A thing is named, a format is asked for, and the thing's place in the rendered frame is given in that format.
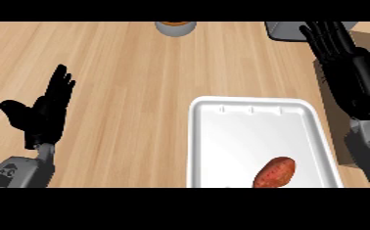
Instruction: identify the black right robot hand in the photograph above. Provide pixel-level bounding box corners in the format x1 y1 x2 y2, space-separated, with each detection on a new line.
298 21 370 121

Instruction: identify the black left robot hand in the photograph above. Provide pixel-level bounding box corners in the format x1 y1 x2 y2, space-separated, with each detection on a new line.
0 64 78 151

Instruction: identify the brown cardboard box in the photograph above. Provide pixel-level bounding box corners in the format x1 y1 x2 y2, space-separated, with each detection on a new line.
312 29 370 169

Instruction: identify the white foam tray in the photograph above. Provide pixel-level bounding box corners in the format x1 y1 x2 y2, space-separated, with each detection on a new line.
184 95 345 189

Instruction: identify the reddish-brown sweet potato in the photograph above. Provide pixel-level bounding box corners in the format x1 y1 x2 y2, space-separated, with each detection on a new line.
252 156 298 189

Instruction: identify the grey flat appliance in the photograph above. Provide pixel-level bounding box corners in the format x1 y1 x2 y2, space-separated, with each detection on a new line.
262 21 360 42

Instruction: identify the grey cup with orange top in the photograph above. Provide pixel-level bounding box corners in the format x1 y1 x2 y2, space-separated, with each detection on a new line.
153 21 197 38

